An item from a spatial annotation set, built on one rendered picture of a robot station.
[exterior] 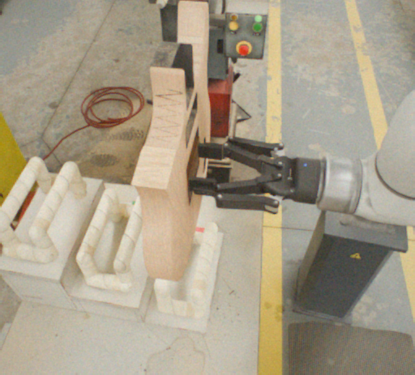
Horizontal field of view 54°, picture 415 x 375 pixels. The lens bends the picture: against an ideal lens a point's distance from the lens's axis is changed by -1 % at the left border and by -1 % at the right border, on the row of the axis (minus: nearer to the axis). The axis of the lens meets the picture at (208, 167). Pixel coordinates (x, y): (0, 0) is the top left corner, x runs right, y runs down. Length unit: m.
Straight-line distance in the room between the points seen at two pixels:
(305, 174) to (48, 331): 0.71
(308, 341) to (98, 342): 1.19
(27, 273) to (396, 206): 0.72
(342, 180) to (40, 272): 0.63
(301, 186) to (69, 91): 2.67
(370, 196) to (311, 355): 1.42
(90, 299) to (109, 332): 0.11
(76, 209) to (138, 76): 2.28
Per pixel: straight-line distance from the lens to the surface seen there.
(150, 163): 0.52
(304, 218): 2.32
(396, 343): 2.14
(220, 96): 2.02
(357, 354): 2.06
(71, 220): 0.99
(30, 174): 0.96
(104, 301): 0.96
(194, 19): 0.67
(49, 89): 3.25
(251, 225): 1.14
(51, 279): 0.93
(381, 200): 0.64
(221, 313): 1.02
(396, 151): 0.56
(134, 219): 0.92
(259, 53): 1.69
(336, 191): 0.65
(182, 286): 1.04
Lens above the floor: 1.89
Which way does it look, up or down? 49 degrees down
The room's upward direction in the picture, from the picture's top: straight up
